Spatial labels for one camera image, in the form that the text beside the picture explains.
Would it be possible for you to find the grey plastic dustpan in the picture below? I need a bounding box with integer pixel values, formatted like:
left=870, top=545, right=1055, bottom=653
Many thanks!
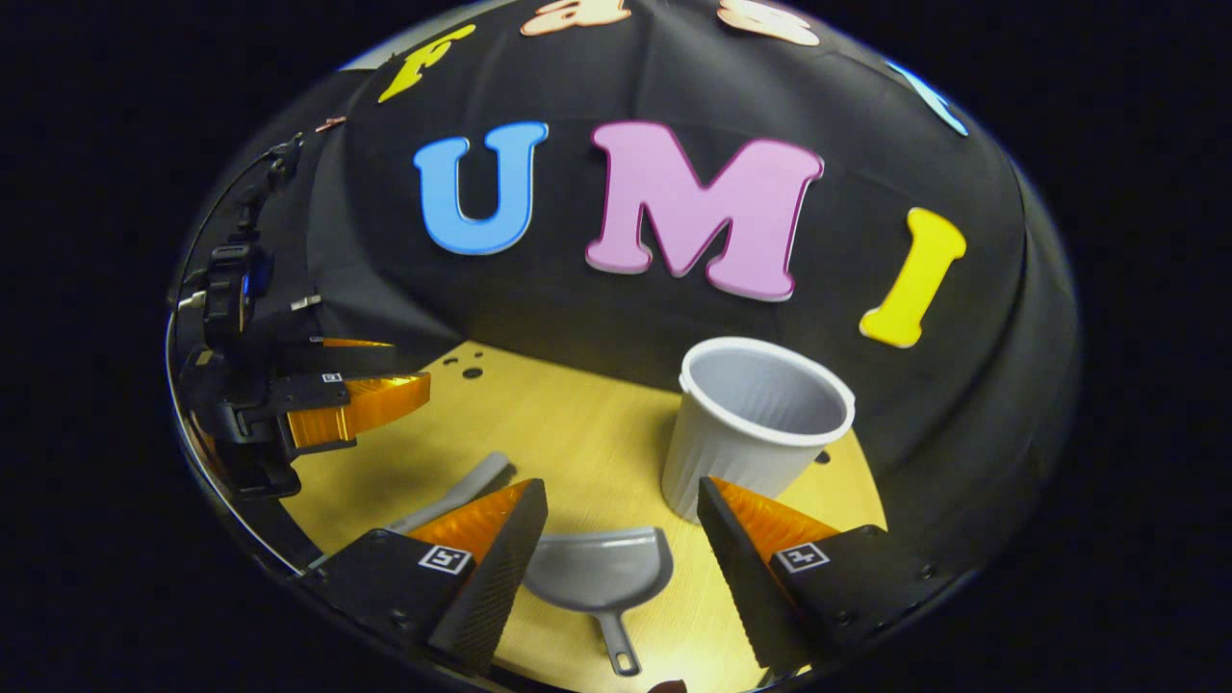
left=522, top=526, right=675, bottom=678

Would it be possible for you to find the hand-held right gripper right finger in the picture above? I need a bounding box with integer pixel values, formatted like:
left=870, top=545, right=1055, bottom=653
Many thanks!
left=696, top=475, right=965, bottom=677

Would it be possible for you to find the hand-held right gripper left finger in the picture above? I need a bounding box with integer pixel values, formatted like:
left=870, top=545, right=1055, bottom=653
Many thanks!
left=303, top=478, right=550, bottom=677

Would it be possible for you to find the black backdrop cloth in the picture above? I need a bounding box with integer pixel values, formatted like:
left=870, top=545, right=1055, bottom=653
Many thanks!
left=173, top=0, right=1084, bottom=578

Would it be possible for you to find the white ribbed garbage bin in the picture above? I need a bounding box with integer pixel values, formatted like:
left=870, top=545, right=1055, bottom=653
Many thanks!
left=660, top=336, right=857, bottom=526

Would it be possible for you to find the wooden desktop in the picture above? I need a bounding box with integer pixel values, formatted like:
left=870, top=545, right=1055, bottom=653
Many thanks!
left=279, top=339, right=888, bottom=693

